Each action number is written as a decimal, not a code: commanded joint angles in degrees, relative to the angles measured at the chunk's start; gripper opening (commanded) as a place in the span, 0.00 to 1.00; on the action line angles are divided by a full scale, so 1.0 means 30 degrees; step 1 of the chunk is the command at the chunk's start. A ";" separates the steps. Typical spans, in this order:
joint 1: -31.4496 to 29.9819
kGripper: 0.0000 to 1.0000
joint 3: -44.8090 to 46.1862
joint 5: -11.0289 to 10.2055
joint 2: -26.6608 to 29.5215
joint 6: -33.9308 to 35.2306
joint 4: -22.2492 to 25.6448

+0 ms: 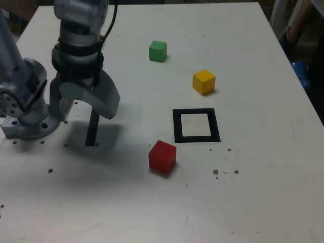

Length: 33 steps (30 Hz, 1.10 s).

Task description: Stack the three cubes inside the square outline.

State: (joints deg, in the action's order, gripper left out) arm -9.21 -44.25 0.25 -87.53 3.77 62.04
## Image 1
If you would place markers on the yellow cube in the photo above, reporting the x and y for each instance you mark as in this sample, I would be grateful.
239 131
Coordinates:
203 82

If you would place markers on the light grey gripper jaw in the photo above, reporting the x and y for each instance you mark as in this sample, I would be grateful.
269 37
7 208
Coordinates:
101 101

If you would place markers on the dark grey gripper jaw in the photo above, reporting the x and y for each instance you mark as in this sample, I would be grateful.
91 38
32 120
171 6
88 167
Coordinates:
57 101

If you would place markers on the black tape strip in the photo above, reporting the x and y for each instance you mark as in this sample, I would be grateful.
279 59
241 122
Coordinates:
91 134

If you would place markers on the brown cardboard box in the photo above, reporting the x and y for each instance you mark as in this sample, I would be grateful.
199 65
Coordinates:
22 15

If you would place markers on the green cube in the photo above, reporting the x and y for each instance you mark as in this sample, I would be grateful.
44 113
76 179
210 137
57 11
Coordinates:
157 51

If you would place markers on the blue object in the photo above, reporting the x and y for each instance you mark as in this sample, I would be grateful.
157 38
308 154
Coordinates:
300 69

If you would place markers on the person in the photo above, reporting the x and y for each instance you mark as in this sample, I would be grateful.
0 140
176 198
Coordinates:
301 20

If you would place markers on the black tape square outline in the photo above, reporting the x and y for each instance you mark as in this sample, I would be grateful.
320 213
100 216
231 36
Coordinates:
177 126

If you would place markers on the red cube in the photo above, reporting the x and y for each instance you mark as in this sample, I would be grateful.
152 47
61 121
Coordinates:
162 157

